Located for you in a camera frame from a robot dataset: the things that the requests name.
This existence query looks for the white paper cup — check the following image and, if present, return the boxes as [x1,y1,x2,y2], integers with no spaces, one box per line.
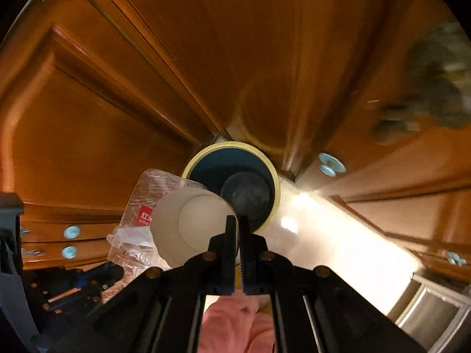
[149,187,235,268]

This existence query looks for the clear plastic bottle red label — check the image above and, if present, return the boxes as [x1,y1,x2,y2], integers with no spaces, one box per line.
[102,169,204,302]

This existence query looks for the person's pink trousers leg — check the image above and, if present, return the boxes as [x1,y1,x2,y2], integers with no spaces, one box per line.
[198,291,276,353]

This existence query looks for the round trash bin yellow rim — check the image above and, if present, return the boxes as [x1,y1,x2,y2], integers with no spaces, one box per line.
[182,141,281,233]

